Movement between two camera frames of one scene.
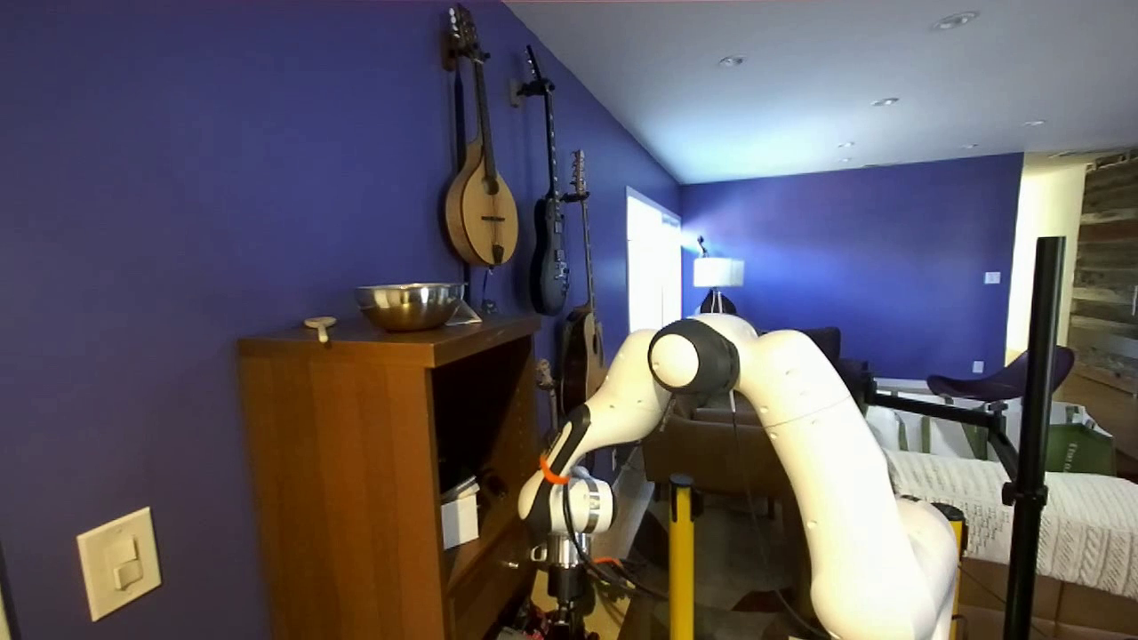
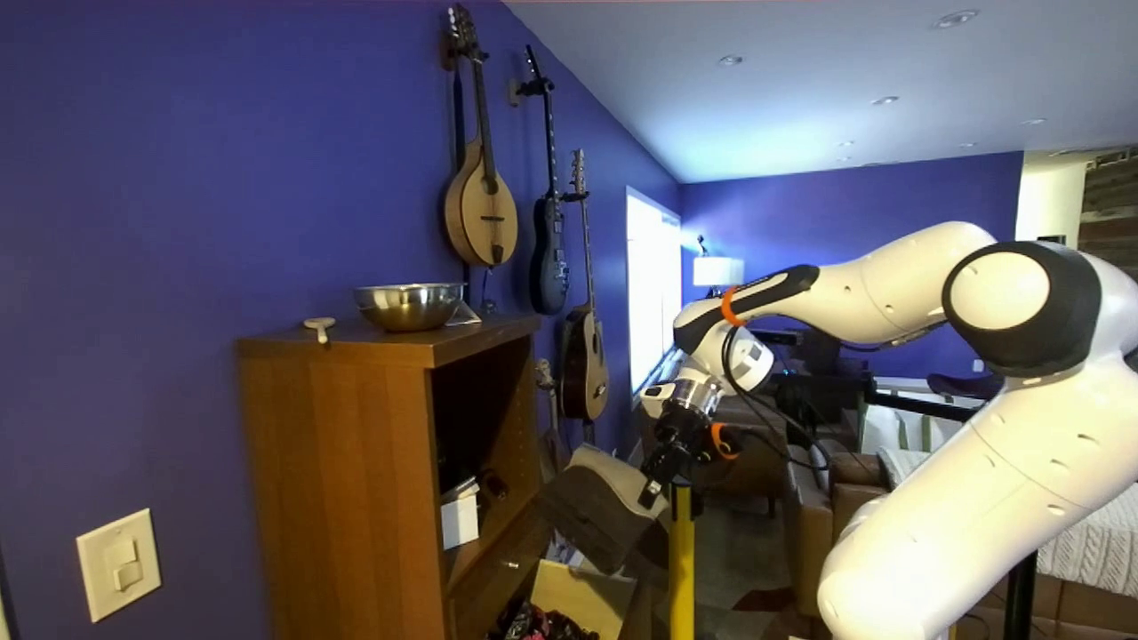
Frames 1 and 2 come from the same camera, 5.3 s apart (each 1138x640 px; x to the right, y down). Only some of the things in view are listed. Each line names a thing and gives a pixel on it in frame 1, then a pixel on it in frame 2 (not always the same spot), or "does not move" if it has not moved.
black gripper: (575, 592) -> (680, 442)
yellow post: (683, 567) does not move
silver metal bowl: (407, 304) does not move
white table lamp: (715, 274) does not move
